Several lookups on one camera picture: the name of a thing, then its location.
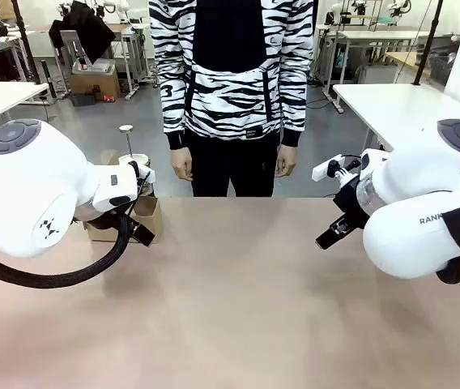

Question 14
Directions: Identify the long white background workbench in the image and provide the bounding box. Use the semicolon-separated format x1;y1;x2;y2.
314;24;432;114

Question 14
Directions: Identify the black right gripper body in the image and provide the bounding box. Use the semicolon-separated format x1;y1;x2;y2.
332;175;372;231

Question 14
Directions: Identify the black jacket on chair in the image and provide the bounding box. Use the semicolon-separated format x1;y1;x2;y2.
48;0;117;56

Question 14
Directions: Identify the drink pot with plunger rod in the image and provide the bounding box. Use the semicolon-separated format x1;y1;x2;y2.
117;124;151;168

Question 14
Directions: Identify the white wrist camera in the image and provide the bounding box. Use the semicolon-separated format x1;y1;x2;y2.
128;160;156;184
311;154;363;182

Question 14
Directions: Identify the person's left forearm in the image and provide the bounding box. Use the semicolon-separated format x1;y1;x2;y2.
279;76;309;149

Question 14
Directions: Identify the black sleeved left arm cable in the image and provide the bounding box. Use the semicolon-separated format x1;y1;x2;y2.
0;173;144;290

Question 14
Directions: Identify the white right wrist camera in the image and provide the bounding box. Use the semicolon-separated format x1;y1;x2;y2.
311;154;363;182

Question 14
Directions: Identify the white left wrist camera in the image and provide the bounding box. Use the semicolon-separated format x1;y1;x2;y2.
128;160;156;184

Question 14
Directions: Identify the person's right forearm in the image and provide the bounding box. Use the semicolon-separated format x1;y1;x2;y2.
160;76;187;151

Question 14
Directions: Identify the background desk with white legs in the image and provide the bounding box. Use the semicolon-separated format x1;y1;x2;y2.
31;22;152;101

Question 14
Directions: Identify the brown cardboard box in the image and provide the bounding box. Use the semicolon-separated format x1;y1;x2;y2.
69;69;121;102

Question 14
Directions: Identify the large white table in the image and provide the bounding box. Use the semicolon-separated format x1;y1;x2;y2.
332;83;460;163

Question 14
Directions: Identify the brown cardboard cup carrier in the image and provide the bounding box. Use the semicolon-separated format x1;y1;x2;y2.
83;148;163;245

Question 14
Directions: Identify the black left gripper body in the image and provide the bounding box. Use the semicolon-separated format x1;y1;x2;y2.
75;202;134;234

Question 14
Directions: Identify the person's right hand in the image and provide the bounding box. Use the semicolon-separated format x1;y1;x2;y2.
170;146;194;182

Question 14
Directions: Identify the person in zebra hoodie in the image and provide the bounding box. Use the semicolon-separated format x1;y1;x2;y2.
147;0;315;198

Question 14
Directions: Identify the black tripod pole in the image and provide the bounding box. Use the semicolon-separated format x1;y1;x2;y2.
10;0;43;85
412;0;445;87

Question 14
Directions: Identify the grey plastic tray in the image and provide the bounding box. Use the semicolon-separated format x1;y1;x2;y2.
70;58;117;76

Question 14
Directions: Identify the person's left hand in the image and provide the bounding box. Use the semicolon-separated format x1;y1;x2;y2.
275;145;299;179

